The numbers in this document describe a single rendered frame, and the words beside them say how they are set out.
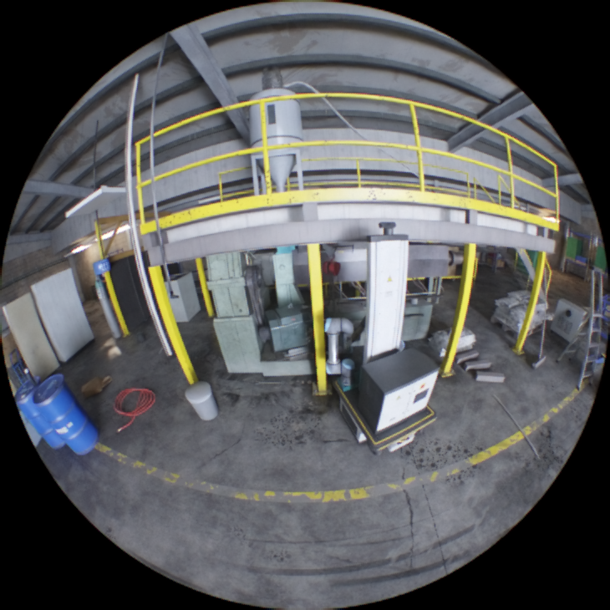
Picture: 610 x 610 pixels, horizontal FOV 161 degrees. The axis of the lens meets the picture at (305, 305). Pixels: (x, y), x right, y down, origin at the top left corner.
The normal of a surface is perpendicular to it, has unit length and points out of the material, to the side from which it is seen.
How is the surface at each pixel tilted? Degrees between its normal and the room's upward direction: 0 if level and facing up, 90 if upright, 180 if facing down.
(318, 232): 90
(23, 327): 90
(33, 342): 90
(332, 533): 0
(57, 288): 90
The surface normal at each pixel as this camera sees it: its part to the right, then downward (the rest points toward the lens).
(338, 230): -0.01, 0.39
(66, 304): 1.00, -0.07
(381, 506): -0.08, -0.92
